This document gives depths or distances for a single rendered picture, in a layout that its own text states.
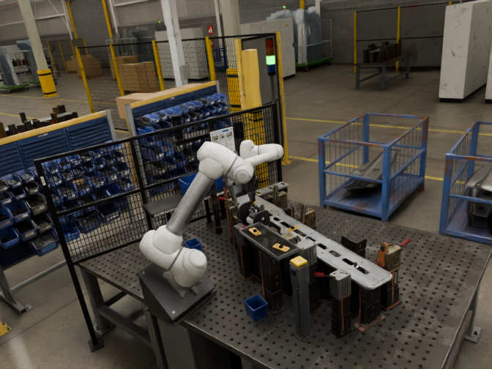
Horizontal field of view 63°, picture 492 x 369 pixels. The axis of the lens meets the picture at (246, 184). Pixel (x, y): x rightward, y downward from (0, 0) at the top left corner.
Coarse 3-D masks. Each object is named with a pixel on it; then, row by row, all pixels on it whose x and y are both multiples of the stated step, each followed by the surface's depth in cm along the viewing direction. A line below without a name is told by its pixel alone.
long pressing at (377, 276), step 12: (240, 204) 294; (264, 204) 290; (276, 216) 272; (288, 216) 270; (300, 228) 253; (324, 240) 237; (324, 252) 226; (336, 252) 225; (348, 252) 224; (336, 264) 214; (348, 264) 213; (360, 264) 212; (372, 264) 211; (360, 276) 203; (372, 276) 202; (384, 276) 201; (372, 288) 194
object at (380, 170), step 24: (360, 144) 413; (384, 144) 398; (360, 168) 467; (384, 168) 405; (408, 168) 485; (336, 192) 492; (360, 192) 462; (384, 192) 415; (408, 192) 466; (384, 216) 425
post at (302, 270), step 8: (304, 264) 193; (296, 272) 192; (304, 272) 193; (296, 280) 194; (304, 280) 194; (296, 288) 197; (304, 288) 197; (296, 296) 199; (304, 296) 198; (296, 304) 202; (304, 304) 200; (296, 312) 204; (304, 312) 202; (296, 320) 207; (304, 320) 203; (296, 328) 209; (304, 328) 205; (296, 336) 210; (304, 336) 207; (312, 336) 209
